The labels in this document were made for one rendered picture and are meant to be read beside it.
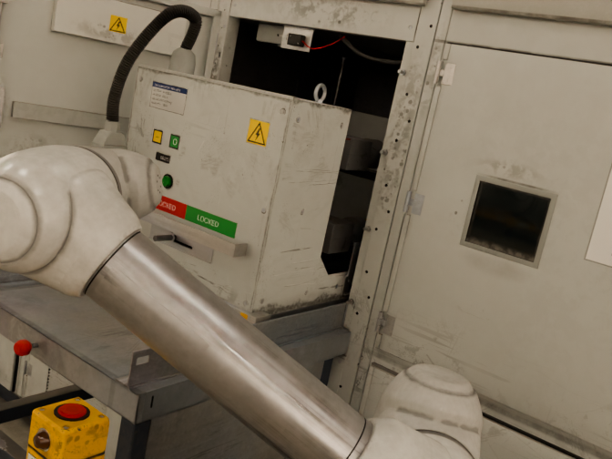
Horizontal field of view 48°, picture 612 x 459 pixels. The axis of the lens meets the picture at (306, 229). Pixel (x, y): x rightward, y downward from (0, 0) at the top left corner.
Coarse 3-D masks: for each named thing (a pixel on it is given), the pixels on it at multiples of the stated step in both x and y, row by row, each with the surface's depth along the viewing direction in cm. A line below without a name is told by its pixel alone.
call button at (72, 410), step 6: (60, 408) 99; (66, 408) 99; (72, 408) 99; (78, 408) 100; (84, 408) 100; (60, 414) 98; (66, 414) 97; (72, 414) 98; (78, 414) 98; (84, 414) 99
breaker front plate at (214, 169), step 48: (144, 96) 167; (192, 96) 157; (240, 96) 148; (144, 144) 167; (192, 144) 158; (240, 144) 149; (192, 192) 158; (240, 192) 150; (192, 240) 159; (240, 240) 150; (240, 288) 151
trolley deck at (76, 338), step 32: (32, 288) 160; (0, 320) 145; (32, 320) 142; (64, 320) 145; (96, 320) 149; (32, 352) 139; (64, 352) 132; (96, 352) 133; (128, 352) 136; (288, 352) 153; (320, 352) 164; (96, 384) 127; (160, 384) 125; (192, 384) 130; (128, 416) 121
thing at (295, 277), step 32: (288, 96) 141; (288, 128) 142; (320, 128) 150; (288, 160) 144; (320, 160) 154; (288, 192) 148; (320, 192) 157; (288, 224) 151; (320, 224) 161; (288, 256) 154; (320, 256) 165; (256, 288) 148; (288, 288) 158; (320, 288) 169
